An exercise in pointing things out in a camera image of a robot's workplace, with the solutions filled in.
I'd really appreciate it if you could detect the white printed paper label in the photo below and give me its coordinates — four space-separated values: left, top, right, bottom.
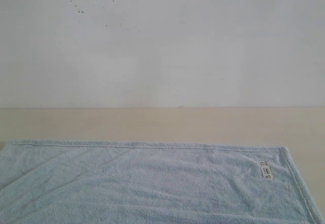
258 161 273 180

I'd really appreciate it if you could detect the light blue fleece towel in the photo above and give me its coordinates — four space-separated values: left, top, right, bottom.
1 140 324 223

